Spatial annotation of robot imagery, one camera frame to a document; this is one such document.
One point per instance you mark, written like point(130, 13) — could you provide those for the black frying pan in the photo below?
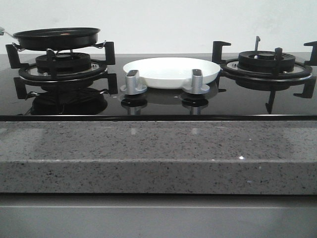
point(42, 39)

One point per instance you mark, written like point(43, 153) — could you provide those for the left black burner grate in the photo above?
point(29, 72)

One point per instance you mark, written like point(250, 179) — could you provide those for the white round plate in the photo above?
point(172, 72)

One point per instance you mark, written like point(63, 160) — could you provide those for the right black burner head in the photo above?
point(265, 61)

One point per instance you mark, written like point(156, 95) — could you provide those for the right silver stove knob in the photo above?
point(197, 87)

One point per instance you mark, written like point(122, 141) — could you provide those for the left silver stove knob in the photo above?
point(132, 85)

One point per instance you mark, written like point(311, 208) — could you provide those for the right black burner grate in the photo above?
point(304, 73)

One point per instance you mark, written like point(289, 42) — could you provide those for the left black burner head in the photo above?
point(65, 63)

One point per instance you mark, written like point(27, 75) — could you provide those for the black burner grate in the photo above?
point(29, 72)
point(304, 73)

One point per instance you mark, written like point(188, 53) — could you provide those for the black glass stove top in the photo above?
point(229, 98)

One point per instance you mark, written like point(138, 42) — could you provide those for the grey cabinet front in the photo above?
point(157, 216)

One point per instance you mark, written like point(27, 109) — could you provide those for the black burner head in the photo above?
point(265, 61)
point(65, 63)

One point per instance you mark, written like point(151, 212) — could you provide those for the silver stove knob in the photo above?
point(197, 87)
point(132, 85)

